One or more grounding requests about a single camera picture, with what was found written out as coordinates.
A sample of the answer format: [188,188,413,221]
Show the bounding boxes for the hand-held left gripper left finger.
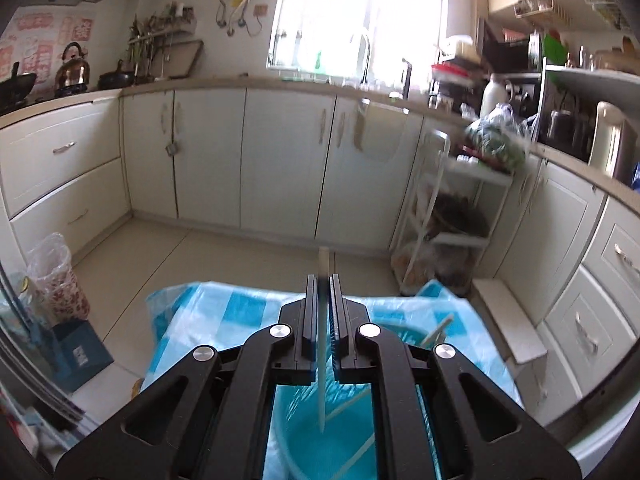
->
[54,274,321,480]

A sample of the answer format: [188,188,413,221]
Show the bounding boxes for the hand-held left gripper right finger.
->
[327,274,583,480]

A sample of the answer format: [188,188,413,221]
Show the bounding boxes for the blue perforated plastic basket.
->
[265,316,451,480]

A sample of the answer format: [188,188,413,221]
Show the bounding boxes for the blue checked plastic tablecloth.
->
[145,280,526,480]

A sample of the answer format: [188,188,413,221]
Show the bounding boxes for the white sink base cabinet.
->
[120,85,427,255]

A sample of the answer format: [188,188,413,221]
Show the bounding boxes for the white hanging door bin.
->
[351,99,402,162]

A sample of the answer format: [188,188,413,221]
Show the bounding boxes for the white rolling cart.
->
[394,129,517,297]

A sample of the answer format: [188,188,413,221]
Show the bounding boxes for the blue dustpan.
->
[49,319,116,394]

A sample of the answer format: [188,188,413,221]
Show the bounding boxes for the plastic bag of greens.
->
[464,104,532,170]

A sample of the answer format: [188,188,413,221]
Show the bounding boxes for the clear bag with floral contents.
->
[26,232,92,324]

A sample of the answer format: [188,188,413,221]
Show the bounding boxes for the white side base cabinet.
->
[492,152,640,423]

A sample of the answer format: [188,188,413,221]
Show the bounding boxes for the chrome sink faucet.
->
[349,30,374,90]

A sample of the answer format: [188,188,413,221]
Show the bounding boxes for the white thermos jug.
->
[479,73,507,119]

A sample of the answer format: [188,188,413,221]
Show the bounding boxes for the dish rack with red bowls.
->
[431,35,482,97]

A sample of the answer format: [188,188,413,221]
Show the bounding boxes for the dark framed tray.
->
[161,39,204,81]

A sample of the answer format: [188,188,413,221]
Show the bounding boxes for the white drawer cabinet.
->
[0,87,134,267]

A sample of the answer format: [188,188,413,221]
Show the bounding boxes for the steel pot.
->
[549,109,575,145]

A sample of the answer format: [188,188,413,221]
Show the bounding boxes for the kitchen window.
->
[266,0,447,75]

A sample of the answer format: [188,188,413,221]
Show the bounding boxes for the black frying pan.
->
[97,60,137,90]

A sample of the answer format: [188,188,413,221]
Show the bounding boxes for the black microwave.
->
[481,19,540,75]

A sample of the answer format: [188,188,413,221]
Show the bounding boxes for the white electric water boiler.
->
[589,101,640,185]

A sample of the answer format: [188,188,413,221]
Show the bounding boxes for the green cutting board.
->
[542,32,569,67]

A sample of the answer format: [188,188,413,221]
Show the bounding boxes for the black wok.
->
[0,62,39,114]

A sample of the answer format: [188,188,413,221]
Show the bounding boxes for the sliding door frame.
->
[0,259,87,433]

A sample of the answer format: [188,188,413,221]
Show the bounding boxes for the pink wall stickers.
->
[0,12,95,82]

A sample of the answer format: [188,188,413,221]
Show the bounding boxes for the wire rack under cabinet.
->
[514,0,632,28]

